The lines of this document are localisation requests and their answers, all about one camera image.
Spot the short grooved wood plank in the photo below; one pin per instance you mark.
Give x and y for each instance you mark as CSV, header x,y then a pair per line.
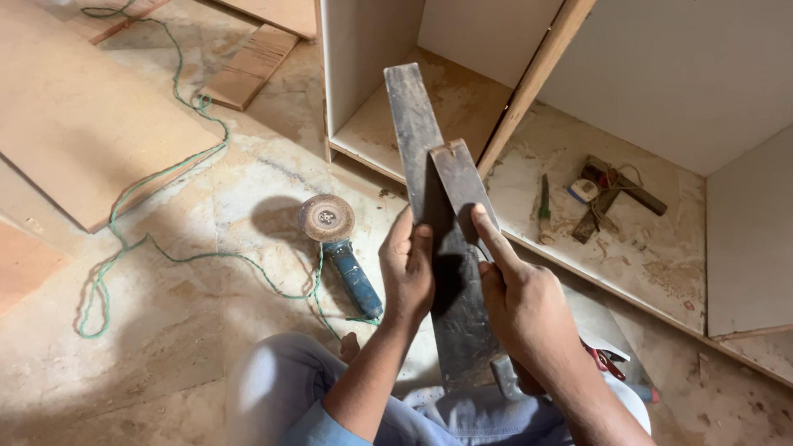
x,y
251,68

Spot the reddish plywood board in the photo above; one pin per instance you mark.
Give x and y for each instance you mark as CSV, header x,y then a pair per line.
x,y
28,263

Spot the person's left hand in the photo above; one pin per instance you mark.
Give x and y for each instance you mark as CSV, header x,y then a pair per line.
x,y
404,279

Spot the blue angle grinder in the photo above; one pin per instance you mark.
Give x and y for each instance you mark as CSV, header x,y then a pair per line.
x,y
347,260

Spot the person's foot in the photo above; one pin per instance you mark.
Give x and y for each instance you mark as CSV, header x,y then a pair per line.
x,y
349,347

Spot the dark metal try square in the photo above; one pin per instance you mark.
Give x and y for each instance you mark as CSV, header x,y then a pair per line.
x,y
626,189

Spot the person's light grey trousers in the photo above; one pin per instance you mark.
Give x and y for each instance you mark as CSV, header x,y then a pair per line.
x,y
272,390

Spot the dark rusty hand saw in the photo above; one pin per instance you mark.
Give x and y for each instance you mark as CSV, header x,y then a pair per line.
x,y
427,167

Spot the large plywood board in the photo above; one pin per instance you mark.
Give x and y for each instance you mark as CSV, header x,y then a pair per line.
x,y
87,117

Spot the person's right hand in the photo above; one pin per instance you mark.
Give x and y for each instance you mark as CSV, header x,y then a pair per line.
x,y
526,303

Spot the white blue tape measure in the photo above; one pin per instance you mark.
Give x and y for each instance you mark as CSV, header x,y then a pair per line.
x,y
582,191

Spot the white wooden cabinet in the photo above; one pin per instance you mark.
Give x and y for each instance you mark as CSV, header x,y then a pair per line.
x,y
650,80

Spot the light wood panel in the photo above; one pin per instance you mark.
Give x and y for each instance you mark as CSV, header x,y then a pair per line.
x,y
272,13

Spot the narrow wood strip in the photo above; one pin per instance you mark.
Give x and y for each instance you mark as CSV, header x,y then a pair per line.
x,y
108,22

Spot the white laminate sheet piece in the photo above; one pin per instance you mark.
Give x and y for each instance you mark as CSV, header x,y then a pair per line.
x,y
595,325

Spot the dark metal file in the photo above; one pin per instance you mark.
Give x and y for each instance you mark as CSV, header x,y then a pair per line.
x,y
461,179

